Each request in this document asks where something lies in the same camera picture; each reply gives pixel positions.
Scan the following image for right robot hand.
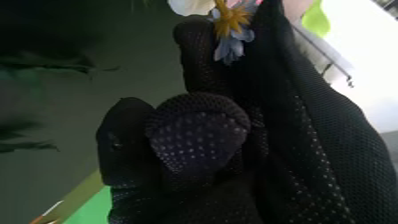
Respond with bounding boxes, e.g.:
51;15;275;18
94;0;398;224

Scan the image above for pale blue flower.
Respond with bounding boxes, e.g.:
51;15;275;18
209;0;257;66

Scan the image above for dark mat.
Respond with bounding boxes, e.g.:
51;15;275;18
0;0;198;216

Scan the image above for green sprig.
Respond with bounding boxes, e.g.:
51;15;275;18
0;118;62;155
0;53;122;77

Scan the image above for white flower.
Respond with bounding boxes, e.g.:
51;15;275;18
165;0;218;17

